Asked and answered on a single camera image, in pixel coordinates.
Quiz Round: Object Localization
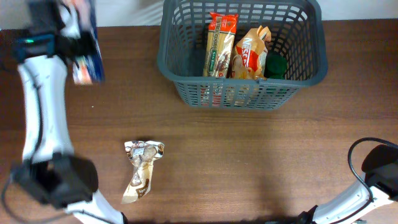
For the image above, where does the San Remo spaghetti packet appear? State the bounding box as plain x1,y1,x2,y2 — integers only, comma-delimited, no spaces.
203,12,239,78

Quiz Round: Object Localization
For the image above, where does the orange snack bag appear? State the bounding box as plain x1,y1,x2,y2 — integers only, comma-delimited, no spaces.
228,26,272,80

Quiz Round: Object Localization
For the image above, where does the silver brown snack pouch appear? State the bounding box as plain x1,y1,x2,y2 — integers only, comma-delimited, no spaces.
121,141,165,204

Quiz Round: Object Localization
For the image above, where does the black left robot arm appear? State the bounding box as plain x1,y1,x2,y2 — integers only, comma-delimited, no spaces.
9,1,127,223

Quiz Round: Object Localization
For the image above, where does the Kleenex tissue multipack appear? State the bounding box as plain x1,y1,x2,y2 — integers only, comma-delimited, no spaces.
65,0,104,85

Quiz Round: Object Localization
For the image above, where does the grey plastic slotted basket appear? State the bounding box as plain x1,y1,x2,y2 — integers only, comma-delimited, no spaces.
157,0,328,110

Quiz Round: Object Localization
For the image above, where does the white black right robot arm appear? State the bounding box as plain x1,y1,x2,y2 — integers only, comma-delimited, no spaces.
277,144,397,224

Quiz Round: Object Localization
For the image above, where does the green-lid jar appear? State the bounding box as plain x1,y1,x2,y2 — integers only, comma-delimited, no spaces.
265,52,287,80
263,86,287,101

